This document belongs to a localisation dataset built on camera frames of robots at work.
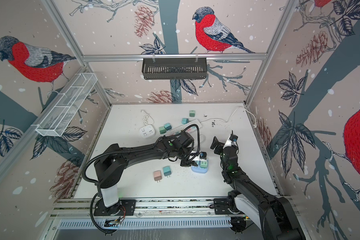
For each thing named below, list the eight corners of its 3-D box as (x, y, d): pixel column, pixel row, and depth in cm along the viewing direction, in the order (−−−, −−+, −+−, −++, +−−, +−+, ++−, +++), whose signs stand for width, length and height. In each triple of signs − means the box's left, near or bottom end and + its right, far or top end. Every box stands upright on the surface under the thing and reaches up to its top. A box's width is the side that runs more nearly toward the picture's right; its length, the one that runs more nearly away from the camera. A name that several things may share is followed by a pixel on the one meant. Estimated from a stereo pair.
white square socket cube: (142, 140, 101) (141, 138, 99) (139, 130, 106) (138, 128, 104) (156, 134, 104) (155, 132, 102) (152, 125, 109) (152, 123, 107)
